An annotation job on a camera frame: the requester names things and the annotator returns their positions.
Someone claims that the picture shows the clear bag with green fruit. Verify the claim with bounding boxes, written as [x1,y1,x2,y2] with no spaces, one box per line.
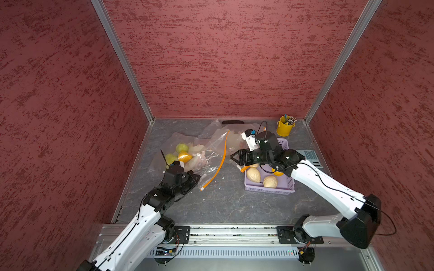
[148,132,229,191]

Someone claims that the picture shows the green pear in bag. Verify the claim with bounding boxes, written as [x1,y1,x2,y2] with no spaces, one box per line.
[176,143,189,153]

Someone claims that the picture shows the orange fruit in left bag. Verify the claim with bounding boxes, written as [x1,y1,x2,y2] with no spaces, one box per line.
[177,151,193,164]

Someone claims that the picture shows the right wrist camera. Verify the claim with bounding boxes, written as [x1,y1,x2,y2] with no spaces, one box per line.
[241,129,259,151]

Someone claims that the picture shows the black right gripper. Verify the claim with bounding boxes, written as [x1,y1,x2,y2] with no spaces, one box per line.
[230,147,273,167]

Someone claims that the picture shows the black glasses case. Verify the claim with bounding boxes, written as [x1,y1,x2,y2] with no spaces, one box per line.
[222,120,245,125]

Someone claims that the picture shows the grey desk calculator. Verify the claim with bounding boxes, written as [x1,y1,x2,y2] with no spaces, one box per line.
[297,150,323,169]

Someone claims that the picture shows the aluminium corner post left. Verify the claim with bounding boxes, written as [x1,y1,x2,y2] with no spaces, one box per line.
[91,0,155,125]

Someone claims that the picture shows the lilac perforated plastic basket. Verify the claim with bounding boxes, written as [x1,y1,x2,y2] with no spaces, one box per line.
[243,137,296,195]

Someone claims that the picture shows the beige pear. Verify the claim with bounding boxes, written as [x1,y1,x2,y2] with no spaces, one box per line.
[246,167,262,183]
[263,175,278,189]

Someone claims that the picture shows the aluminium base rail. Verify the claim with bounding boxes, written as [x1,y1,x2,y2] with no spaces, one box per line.
[159,224,383,271]

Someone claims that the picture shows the aluminium corner post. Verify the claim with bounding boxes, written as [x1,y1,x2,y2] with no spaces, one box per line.
[304,0,382,125]
[91,0,155,125]

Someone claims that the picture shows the pens in cup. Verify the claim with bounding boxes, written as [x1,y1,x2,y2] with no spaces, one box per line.
[283,115,297,126]

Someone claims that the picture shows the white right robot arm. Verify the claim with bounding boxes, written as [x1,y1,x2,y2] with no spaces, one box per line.
[231,129,382,249]

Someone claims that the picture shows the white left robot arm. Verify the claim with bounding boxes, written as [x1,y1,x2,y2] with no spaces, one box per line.
[78,161,201,271]

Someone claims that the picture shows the clear zip-top bag orange seal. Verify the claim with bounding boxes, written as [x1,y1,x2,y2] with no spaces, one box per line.
[198,120,259,154]

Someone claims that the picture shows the orange fruit from bag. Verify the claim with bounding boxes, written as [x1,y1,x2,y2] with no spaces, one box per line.
[272,168,284,176]

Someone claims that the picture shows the yellow pen cup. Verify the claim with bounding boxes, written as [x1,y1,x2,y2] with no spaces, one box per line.
[276,116,295,137]

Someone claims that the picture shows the aluminium corner post right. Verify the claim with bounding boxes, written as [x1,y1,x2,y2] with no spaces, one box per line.
[304,0,382,125]

